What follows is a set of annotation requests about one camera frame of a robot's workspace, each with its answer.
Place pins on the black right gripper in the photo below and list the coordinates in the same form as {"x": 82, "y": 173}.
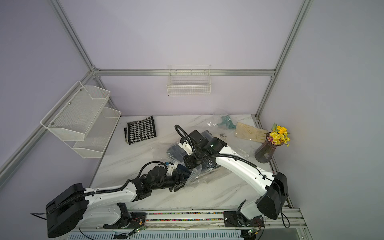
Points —
{"x": 189, "y": 162}

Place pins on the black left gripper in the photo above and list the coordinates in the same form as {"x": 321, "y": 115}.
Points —
{"x": 177, "y": 182}

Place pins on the navy grey plaid scarf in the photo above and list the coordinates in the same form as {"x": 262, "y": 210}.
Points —
{"x": 178, "y": 153}

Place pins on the clear plastic vacuum bag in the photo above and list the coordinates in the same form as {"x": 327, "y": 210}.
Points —
{"x": 227, "y": 158}

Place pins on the black white houndstooth scarf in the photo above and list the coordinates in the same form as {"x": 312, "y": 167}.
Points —
{"x": 138, "y": 131}

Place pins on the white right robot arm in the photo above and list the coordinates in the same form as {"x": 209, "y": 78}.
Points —
{"x": 272, "y": 189}

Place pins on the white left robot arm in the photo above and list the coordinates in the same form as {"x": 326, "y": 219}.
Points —
{"x": 77, "y": 204}

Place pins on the small bag with green item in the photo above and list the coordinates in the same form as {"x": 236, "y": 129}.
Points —
{"x": 221, "y": 119}

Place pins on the cream knitted gloves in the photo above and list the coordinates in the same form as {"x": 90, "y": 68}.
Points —
{"x": 247, "y": 132}

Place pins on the dark glass flower vase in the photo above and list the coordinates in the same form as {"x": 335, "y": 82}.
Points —
{"x": 265, "y": 152}

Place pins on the yellow flower bouquet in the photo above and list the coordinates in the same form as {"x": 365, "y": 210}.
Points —
{"x": 279, "y": 136}

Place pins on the white two-tier mesh shelf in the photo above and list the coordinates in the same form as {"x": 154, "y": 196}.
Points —
{"x": 83, "y": 121}

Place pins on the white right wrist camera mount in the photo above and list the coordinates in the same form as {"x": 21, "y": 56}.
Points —
{"x": 186, "y": 147}

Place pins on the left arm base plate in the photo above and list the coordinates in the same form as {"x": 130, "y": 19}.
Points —
{"x": 132, "y": 220}

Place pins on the aluminium frame rails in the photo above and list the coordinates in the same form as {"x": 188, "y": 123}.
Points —
{"x": 149, "y": 63}

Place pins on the white wire wall basket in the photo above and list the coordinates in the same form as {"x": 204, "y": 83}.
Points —
{"x": 189, "y": 80}

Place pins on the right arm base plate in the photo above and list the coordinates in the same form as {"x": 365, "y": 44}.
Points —
{"x": 235, "y": 220}

